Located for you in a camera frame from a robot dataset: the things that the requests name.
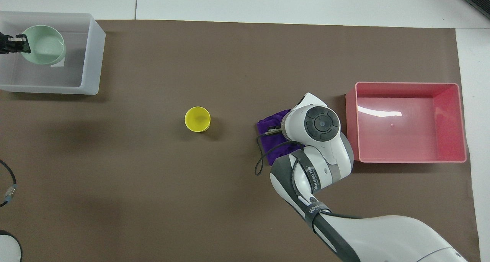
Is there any light green bowl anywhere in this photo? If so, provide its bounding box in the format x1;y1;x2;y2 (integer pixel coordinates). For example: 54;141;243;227
20;25;66;66

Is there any translucent white plastic box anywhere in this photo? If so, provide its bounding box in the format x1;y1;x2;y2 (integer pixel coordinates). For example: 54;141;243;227
0;11;106;95

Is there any pink plastic box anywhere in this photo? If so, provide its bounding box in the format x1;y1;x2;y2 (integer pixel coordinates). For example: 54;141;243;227
346;82;467;164

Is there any yellow cup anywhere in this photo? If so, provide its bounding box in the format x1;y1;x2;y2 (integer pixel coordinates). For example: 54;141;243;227
185;106;211;133

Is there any purple cloth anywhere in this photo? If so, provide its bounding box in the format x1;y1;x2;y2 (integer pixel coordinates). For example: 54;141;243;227
256;109;307;167

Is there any black cable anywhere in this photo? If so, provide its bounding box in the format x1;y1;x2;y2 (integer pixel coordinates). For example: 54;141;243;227
254;125;303;176
0;160;18;208

